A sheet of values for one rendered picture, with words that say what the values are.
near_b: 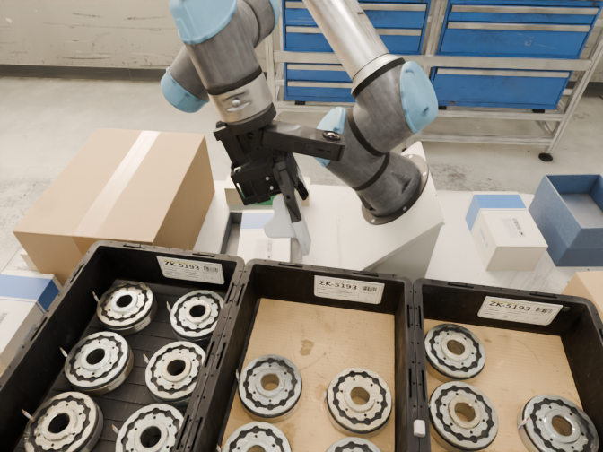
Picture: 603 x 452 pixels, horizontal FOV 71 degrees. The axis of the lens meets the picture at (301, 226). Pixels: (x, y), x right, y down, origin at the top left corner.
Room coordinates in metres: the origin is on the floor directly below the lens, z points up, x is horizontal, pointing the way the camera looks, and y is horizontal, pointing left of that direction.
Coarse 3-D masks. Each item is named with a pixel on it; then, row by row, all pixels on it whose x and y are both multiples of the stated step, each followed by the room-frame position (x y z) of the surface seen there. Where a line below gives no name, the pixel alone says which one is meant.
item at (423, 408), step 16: (416, 288) 0.45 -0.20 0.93; (448, 288) 0.45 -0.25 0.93; (464, 288) 0.45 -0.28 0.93; (480, 288) 0.45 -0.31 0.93; (496, 288) 0.45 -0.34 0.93; (416, 304) 0.42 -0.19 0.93; (576, 304) 0.42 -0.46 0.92; (592, 304) 0.42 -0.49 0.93; (416, 320) 0.38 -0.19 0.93; (592, 320) 0.38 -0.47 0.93; (416, 336) 0.35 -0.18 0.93; (416, 352) 0.33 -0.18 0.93; (416, 368) 0.30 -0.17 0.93; (416, 384) 0.28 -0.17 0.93
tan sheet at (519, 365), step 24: (480, 336) 0.41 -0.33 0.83; (504, 336) 0.41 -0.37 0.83; (528, 336) 0.41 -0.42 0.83; (552, 336) 0.41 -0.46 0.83; (504, 360) 0.37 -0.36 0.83; (528, 360) 0.37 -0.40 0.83; (552, 360) 0.37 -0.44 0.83; (432, 384) 0.32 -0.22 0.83; (480, 384) 0.32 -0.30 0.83; (504, 384) 0.32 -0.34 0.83; (528, 384) 0.32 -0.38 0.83; (552, 384) 0.32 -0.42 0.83; (504, 408) 0.28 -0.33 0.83; (504, 432) 0.25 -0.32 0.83
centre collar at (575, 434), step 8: (544, 416) 0.26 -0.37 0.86; (552, 416) 0.26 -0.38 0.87; (560, 416) 0.26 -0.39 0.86; (568, 416) 0.26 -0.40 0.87; (544, 424) 0.25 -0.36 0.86; (576, 424) 0.24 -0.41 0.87; (552, 432) 0.23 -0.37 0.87; (576, 432) 0.23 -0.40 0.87; (560, 440) 0.22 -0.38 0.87; (568, 440) 0.22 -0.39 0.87; (576, 440) 0.22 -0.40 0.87
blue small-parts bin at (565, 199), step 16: (544, 176) 0.88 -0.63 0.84; (560, 176) 0.88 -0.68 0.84; (576, 176) 0.88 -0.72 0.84; (592, 176) 0.89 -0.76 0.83; (544, 192) 0.85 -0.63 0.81; (560, 192) 0.88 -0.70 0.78; (576, 192) 0.88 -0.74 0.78; (592, 192) 0.87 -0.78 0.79; (544, 208) 0.82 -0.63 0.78; (560, 208) 0.77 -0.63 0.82; (576, 208) 0.83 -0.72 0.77; (592, 208) 0.83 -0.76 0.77; (560, 224) 0.75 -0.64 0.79; (576, 224) 0.70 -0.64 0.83; (592, 224) 0.77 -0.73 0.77; (576, 240) 0.69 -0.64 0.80; (592, 240) 0.69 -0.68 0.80
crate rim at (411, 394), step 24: (264, 264) 0.50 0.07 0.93; (288, 264) 0.50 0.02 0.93; (240, 288) 0.45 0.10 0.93; (408, 288) 0.45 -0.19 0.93; (408, 312) 0.41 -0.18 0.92; (408, 336) 0.35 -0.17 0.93; (216, 360) 0.31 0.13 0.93; (408, 360) 0.31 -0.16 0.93; (216, 384) 0.28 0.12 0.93; (408, 384) 0.28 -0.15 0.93; (408, 408) 0.24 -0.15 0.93; (192, 432) 0.21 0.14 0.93; (408, 432) 0.21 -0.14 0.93
